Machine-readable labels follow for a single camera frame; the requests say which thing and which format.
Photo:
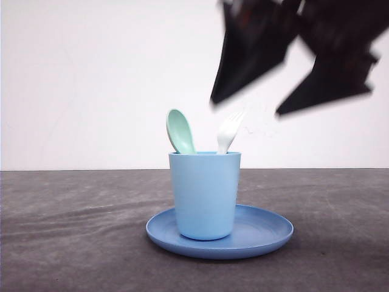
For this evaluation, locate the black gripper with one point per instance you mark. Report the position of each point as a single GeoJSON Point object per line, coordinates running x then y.
{"type": "Point", "coordinates": [340, 33]}

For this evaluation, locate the light blue plastic cup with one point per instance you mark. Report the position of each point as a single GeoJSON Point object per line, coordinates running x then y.
{"type": "Point", "coordinates": [205, 188]}

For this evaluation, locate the mint green plastic spoon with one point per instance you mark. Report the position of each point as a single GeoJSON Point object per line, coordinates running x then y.
{"type": "Point", "coordinates": [179, 133]}

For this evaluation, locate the white plastic fork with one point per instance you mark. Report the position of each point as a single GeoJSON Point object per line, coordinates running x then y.
{"type": "Point", "coordinates": [228, 131]}

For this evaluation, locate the blue plastic plate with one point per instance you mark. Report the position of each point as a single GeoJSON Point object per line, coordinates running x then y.
{"type": "Point", "coordinates": [256, 232]}

